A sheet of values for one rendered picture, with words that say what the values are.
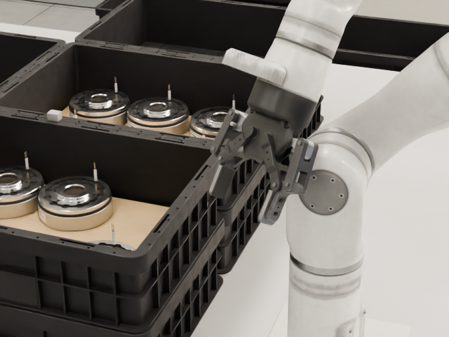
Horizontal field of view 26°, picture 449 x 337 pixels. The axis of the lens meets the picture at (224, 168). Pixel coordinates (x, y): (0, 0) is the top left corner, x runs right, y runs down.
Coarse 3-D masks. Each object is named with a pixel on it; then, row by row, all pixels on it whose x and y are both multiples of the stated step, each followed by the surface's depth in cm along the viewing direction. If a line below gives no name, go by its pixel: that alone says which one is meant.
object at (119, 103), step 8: (80, 96) 167; (120, 96) 167; (72, 104) 164; (80, 104) 164; (112, 104) 164; (120, 104) 164; (128, 104) 165; (80, 112) 161; (88, 112) 161; (96, 112) 161; (104, 112) 161; (112, 112) 161
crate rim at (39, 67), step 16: (64, 48) 168; (96, 48) 169; (112, 48) 168; (128, 48) 168; (48, 64) 162; (208, 64) 163; (16, 80) 155; (0, 96) 150; (16, 112) 145; (32, 112) 145; (112, 128) 140; (128, 128) 140; (224, 144) 135
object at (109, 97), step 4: (96, 92) 167; (100, 92) 167; (104, 92) 167; (88, 96) 165; (92, 96) 166; (96, 96) 166; (100, 96) 166; (104, 96) 166; (108, 96) 165; (112, 96) 165; (88, 100) 164; (108, 100) 164; (112, 100) 164; (88, 104) 164; (92, 104) 163; (96, 104) 163; (100, 104) 163; (104, 104) 163; (108, 104) 164
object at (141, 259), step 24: (24, 120) 143; (48, 120) 142; (168, 144) 136; (192, 144) 135; (192, 192) 124; (168, 216) 118; (0, 240) 116; (24, 240) 114; (48, 240) 114; (72, 240) 114; (144, 240) 114; (168, 240) 118; (96, 264) 112; (120, 264) 111; (144, 264) 112
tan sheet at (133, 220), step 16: (128, 208) 140; (144, 208) 140; (160, 208) 140; (0, 224) 136; (16, 224) 136; (32, 224) 136; (112, 224) 136; (128, 224) 136; (144, 224) 136; (80, 240) 132; (96, 240) 132; (128, 240) 132
